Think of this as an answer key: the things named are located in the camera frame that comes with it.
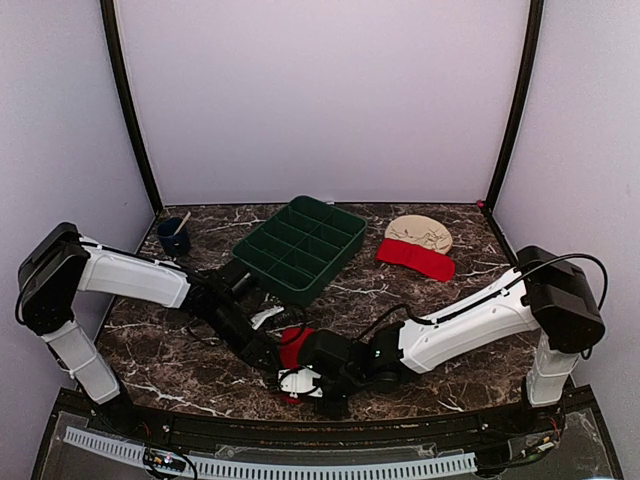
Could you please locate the red sock with santa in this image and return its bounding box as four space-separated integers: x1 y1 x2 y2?
279 326 316 369

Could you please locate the red sock plain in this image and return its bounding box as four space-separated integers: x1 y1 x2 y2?
376 238 456 282

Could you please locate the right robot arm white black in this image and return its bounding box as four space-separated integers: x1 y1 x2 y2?
278 246 606 434

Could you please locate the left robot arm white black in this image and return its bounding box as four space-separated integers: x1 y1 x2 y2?
14 222 281 436

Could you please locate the dark blue cup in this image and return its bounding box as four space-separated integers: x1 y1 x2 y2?
156 217 191 257

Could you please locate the green compartment tray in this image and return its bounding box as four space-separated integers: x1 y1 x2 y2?
232 195 367 308

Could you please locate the wooden stick in cup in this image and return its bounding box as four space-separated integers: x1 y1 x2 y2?
174 211 191 235

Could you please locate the beige patterned plate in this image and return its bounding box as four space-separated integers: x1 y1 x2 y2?
384 215 453 254

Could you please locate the small circuit board left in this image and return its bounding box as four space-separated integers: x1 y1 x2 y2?
142 448 187 473

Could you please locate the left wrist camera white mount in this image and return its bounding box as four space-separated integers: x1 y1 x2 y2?
251 306 285 330

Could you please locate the black front rail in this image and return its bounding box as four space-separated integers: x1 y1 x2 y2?
49 389 601 454

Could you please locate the grey slotted cable duct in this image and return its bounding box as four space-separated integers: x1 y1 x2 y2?
62 427 478 479

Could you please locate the left black frame post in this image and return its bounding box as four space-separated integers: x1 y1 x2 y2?
99 0 164 216

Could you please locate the black frame post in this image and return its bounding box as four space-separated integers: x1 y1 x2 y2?
483 0 545 217
99 0 164 216

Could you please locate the right black frame post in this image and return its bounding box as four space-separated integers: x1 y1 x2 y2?
483 0 545 217

